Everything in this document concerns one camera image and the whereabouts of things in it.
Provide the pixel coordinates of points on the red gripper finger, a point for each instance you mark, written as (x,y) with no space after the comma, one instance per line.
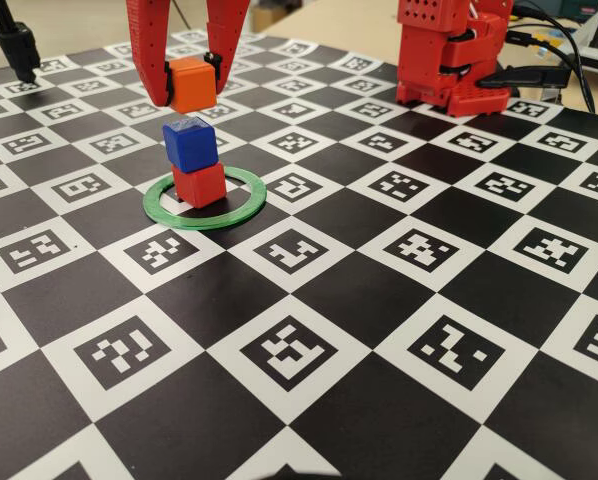
(226,30)
(149,50)

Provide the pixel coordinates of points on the orange cube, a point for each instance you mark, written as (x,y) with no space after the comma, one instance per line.
(194,87)

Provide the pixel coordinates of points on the blue cube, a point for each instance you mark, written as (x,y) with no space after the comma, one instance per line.
(191,145)

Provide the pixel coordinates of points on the red cube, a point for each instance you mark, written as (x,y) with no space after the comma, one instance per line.
(201,187)

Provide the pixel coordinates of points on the red perforated robot base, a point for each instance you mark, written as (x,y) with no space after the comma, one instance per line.
(474,102)

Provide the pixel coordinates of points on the cardboard box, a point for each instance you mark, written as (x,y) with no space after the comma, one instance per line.
(269,16)

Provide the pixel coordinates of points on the black white marker checkerboard mat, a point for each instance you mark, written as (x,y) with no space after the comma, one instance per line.
(329,300)

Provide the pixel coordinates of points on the small black plug connector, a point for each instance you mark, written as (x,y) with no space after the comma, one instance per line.
(521,38)

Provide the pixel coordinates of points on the large black plug connector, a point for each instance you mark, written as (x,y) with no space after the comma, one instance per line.
(529,76)

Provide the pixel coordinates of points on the dark teal box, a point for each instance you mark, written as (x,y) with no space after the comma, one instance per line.
(579,7)

